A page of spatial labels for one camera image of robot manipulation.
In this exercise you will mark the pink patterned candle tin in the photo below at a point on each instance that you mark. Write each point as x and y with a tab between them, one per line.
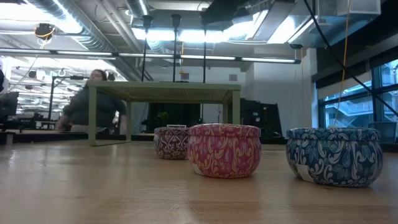
224	152

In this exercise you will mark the person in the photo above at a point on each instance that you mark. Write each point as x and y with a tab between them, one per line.
104	107

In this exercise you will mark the black cabinet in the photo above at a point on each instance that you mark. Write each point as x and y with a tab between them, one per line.
261	118

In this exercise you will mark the green perforated metal shelf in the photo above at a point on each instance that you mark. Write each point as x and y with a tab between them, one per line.
161	85

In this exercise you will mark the small green plant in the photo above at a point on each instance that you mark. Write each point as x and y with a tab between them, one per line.
162	117

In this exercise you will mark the dark blue patterned candle tin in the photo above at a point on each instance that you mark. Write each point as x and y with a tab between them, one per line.
334	158

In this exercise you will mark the dark wooden desk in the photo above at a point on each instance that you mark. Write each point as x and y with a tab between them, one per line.
37	135

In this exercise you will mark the black monitor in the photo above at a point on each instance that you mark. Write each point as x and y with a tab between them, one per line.
7	104

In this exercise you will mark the black candlestick holder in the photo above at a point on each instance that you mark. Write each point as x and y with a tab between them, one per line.
176	19

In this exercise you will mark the purple patterned candle tin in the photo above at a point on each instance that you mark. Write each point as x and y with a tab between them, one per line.
171	143

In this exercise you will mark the long linear ceiling light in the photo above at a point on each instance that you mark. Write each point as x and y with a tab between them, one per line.
205	57

